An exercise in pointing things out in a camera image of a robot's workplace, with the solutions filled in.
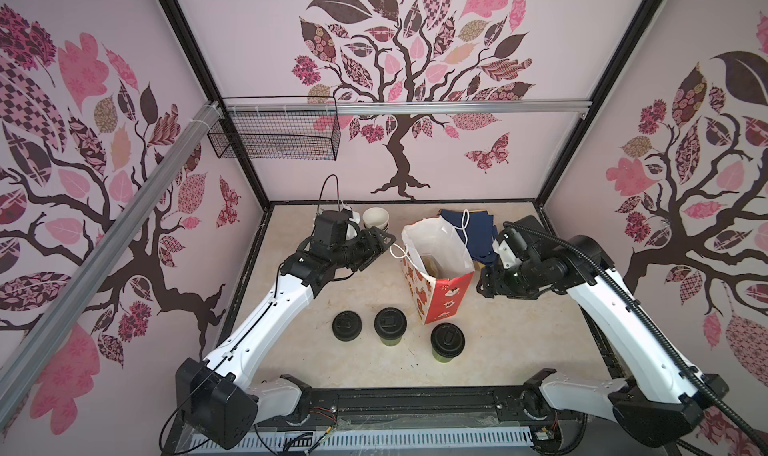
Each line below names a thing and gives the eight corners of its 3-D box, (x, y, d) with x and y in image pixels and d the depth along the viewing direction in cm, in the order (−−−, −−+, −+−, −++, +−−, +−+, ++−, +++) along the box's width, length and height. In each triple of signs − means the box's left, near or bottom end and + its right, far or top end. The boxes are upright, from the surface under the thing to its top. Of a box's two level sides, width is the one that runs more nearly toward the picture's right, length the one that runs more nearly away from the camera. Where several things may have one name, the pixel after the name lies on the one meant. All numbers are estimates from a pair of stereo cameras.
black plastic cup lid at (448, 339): (430, 364, 81) (434, 353, 73) (428, 337, 86) (432, 323, 78) (460, 364, 81) (467, 353, 73) (456, 337, 86) (462, 323, 78)
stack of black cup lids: (332, 341, 87) (330, 337, 84) (335, 315, 92) (334, 310, 90) (361, 341, 87) (360, 337, 84) (363, 315, 92) (362, 310, 90)
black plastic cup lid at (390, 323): (375, 349, 84) (373, 335, 75) (376, 324, 89) (374, 307, 80) (406, 349, 84) (407, 335, 75) (405, 324, 89) (406, 307, 80)
